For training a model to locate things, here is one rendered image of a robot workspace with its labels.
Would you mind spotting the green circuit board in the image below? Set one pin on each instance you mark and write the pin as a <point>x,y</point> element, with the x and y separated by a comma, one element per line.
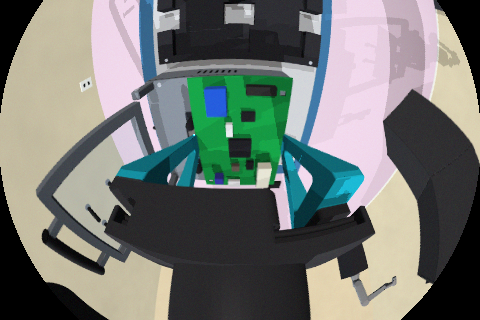
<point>239,121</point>

